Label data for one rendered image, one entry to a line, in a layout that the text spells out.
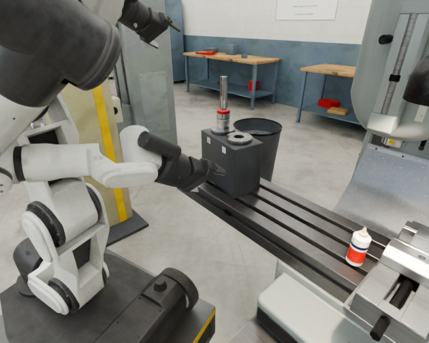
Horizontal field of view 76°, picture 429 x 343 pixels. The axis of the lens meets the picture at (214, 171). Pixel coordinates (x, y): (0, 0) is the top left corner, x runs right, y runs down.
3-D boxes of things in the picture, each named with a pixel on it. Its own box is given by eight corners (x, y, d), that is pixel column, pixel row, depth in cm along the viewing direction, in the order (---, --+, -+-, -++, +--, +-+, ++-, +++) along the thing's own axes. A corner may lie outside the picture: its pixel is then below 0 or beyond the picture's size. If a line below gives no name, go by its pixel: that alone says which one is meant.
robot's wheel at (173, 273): (157, 298, 125) (152, 267, 115) (164, 290, 129) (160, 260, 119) (193, 319, 116) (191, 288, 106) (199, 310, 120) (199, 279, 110)
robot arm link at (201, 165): (184, 201, 75) (151, 194, 66) (176, 172, 79) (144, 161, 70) (219, 180, 70) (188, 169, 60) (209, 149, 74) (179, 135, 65)
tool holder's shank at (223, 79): (224, 111, 94) (225, 77, 89) (216, 109, 96) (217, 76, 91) (229, 109, 97) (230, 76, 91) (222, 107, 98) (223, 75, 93)
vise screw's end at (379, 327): (378, 343, 49) (381, 337, 48) (368, 335, 50) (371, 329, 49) (387, 329, 51) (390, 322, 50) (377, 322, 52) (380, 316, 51)
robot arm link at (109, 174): (156, 185, 60) (90, 192, 55) (149, 152, 64) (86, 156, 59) (161, 169, 55) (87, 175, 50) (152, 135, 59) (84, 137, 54)
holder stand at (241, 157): (232, 199, 95) (234, 146, 85) (201, 173, 111) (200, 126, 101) (259, 189, 100) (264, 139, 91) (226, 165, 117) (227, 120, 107)
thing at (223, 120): (224, 131, 97) (225, 115, 94) (214, 128, 99) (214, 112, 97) (231, 127, 100) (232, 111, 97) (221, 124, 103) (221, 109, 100)
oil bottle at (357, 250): (358, 269, 68) (370, 235, 63) (342, 260, 71) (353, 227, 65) (365, 260, 70) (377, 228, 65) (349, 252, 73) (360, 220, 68)
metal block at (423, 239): (436, 270, 58) (448, 249, 55) (405, 254, 62) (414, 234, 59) (443, 258, 61) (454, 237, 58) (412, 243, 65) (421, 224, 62)
